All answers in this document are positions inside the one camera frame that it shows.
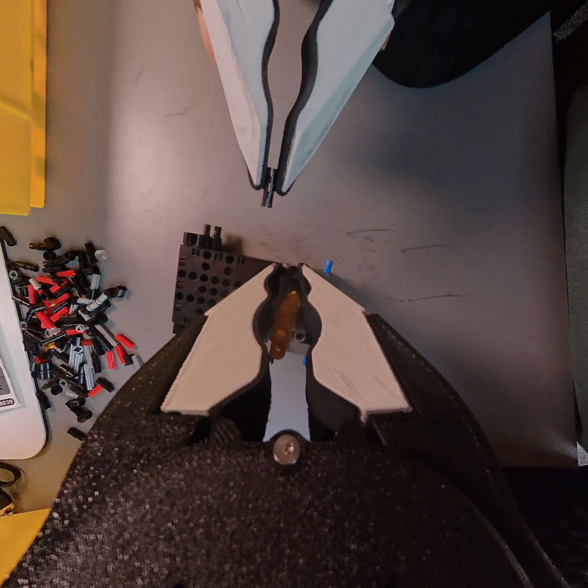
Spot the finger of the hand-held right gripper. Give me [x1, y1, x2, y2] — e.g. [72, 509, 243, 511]
[201, 0, 278, 192]
[276, 0, 396, 195]

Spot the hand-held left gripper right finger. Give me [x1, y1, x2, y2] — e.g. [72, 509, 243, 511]
[299, 265, 412, 420]

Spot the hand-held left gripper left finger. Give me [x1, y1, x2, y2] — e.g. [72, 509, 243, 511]
[161, 265, 287, 416]

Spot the black lego model yellow beam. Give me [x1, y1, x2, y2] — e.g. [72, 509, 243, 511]
[171, 224, 336, 361]

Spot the pile of loose lego pieces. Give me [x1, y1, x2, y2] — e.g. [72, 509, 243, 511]
[0, 225, 138, 442]

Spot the person's right hand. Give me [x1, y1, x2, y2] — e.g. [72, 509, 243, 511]
[193, 0, 217, 61]

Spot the white stand base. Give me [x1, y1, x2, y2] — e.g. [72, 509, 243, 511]
[0, 267, 48, 460]

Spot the sticker sheet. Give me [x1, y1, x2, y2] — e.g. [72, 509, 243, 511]
[0, 363, 19, 411]

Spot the black cable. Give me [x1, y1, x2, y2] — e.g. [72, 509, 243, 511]
[0, 462, 25, 513]

